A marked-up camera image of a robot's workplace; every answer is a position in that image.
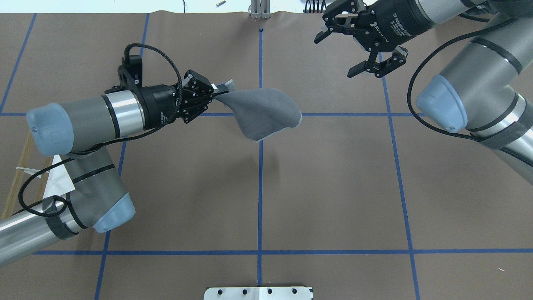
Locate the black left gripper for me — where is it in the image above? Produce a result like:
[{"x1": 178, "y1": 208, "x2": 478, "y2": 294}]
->
[{"x1": 136, "y1": 70, "x2": 232, "y2": 125}]

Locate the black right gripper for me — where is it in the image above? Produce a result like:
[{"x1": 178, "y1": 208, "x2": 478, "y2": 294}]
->
[{"x1": 314, "y1": 0, "x2": 436, "y2": 78}]

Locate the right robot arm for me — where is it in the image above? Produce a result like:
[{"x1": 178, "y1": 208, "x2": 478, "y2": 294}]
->
[{"x1": 314, "y1": 0, "x2": 533, "y2": 183}]

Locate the white camera mast with base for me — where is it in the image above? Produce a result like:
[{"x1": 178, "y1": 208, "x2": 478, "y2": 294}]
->
[{"x1": 203, "y1": 286, "x2": 314, "y2": 300}]

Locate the grey and blue towel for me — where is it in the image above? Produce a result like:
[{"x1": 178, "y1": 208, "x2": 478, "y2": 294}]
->
[{"x1": 221, "y1": 81, "x2": 302, "y2": 142}]

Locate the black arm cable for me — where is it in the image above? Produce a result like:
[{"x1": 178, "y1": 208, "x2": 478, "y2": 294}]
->
[
  {"x1": 407, "y1": 12, "x2": 533, "y2": 157},
  {"x1": 17, "y1": 43, "x2": 184, "y2": 218}
]

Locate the white towel rack with wooden bars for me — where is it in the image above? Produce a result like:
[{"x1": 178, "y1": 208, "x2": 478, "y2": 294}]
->
[{"x1": 1, "y1": 129, "x2": 76, "y2": 220}]

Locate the aluminium bracket at table edge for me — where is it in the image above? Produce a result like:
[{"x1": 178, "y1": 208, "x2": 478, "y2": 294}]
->
[{"x1": 248, "y1": 0, "x2": 271, "y2": 20}]

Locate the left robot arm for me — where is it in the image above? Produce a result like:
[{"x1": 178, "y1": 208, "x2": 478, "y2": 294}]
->
[{"x1": 1, "y1": 66, "x2": 235, "y2": 266}]

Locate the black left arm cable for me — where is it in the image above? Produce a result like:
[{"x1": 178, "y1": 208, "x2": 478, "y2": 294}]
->
[{"x1": 17, "y1": 43, "x2": 184, "y2": 218}]

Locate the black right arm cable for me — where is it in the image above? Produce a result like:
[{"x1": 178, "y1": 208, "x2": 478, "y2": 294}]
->
[{"x1": 407, "y1": 12, "x2": 533, "y2": 157}]

